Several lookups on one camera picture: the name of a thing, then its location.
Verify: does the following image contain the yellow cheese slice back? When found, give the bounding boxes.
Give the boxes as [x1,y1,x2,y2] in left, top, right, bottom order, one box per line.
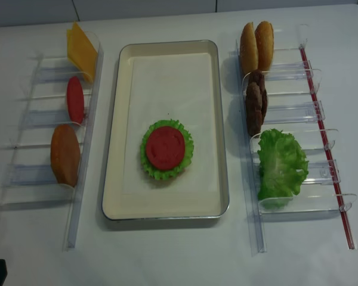
[66,29,76,66]

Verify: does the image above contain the cream rectangular metal tray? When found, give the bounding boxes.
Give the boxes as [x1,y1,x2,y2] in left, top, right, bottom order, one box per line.
[101,40,229,220]

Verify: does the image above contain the clear acrylic rack left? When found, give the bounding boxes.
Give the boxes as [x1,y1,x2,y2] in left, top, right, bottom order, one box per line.
[0,32,104,249]

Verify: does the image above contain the clear acrylic rack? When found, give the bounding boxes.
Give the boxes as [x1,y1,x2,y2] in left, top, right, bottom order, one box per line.
[229,24,357,253]
[0,32,104,249]

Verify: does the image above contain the bun half left of pair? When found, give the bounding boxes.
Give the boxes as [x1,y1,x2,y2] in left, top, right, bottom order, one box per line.
[239,22,258,74]

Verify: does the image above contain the red tomato slice on tray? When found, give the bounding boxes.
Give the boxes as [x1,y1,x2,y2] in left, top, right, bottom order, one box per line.
[145,126,185,171]

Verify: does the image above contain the red tomato slice in rack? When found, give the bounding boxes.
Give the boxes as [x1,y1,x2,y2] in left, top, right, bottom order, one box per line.
[66,76,84,124]

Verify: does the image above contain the white paper tray liner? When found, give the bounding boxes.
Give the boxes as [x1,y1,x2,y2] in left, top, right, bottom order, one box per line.
[123,53,219,194]

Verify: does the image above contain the brown meat patty front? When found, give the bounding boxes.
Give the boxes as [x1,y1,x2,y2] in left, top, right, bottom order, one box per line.
[245,82,263,136]

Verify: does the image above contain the orange-brown bun half left rack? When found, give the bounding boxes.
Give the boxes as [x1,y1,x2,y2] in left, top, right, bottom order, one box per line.
[50,124,81,187]

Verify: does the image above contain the yellow cheese slice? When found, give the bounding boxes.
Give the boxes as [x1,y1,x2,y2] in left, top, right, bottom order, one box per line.
[70,22,98,83]
[66,29,76,66]

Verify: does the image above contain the bun half of pair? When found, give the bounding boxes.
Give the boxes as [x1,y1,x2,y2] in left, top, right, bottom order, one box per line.
[255,21,274,71]
[239,22,258,74]

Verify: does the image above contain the clear acrylic rack right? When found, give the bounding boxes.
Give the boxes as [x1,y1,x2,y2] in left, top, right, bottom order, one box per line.
[229,24,357,253]

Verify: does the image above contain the brown meat patty back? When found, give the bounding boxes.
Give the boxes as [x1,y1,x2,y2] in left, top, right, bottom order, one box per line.
[248,70,268,123]

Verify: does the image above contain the green lettuce leaf in rack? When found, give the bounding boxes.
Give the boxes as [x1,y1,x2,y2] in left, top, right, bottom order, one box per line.
[258,129,308,210]

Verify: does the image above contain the green lettuce leaf on tray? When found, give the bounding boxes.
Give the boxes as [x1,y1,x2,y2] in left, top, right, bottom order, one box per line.
[140,119,194,181]

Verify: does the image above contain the yellow cheese slice front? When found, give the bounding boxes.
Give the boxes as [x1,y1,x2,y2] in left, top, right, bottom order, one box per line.
[70,22,98,83]

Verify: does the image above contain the brown meat patty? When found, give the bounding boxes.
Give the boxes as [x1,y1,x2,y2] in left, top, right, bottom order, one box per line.
[248,70,268,123]
[245,82,263,136]

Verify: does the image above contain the bun half right of pair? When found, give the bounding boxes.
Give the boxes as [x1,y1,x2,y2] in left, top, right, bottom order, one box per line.
[255,21,274,71]

